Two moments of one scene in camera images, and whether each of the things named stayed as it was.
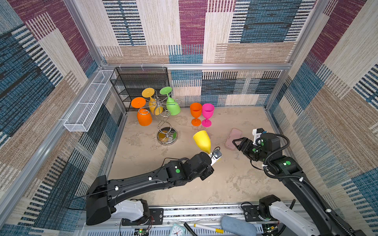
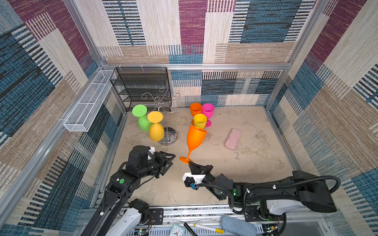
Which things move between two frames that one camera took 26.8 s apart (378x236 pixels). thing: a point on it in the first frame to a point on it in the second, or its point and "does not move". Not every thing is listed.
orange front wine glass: x=196 y=109 does not move
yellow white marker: x=218 y=230 does not move
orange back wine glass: x=144 y=115 to x=195 y=138
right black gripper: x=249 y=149 to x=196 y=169
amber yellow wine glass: x=155 y=108 to x=156 y=130
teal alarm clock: x=176 y=230 does not move
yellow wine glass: x=203 y=140 to x=200 y=120
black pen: x=190 y=229 does not move
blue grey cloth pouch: x=234 y=226 does not move
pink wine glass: x=207 y=110 does not move
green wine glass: x=172 y=108 to x=140 y=111
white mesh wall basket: x=82 y=114 does not move
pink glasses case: x=235 y=133 does not move
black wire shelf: x=131 y=81 does not move
